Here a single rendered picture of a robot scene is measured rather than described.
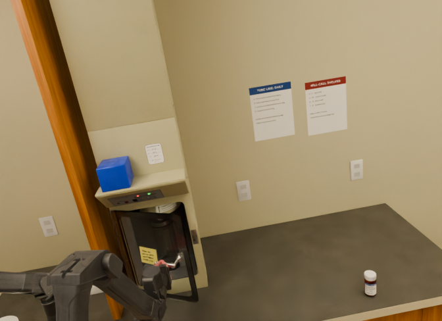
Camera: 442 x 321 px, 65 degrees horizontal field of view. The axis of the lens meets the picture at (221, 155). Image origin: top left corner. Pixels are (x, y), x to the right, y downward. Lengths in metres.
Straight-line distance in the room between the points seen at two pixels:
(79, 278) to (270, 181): 1.31
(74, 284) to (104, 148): 0.68
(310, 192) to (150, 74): 1.13
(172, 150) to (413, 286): 1.07
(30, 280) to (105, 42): 0.78
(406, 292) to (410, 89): 1.01
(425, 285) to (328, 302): 0.38
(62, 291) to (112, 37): 0.82
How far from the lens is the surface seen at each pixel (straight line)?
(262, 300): 1.54
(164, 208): 1.46
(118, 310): 1.61
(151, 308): 1.13
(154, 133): 1.32
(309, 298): 1.54
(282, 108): 1.80
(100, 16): 1.30
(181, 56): 1.70
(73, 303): 0.80
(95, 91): 1.32
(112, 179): 1.28
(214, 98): 1.73
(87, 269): 0.80
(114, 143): 1.35
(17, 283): 1.22
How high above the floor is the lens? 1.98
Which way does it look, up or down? 19 degrees down
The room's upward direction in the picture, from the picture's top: 9 degrees counter-clockwise
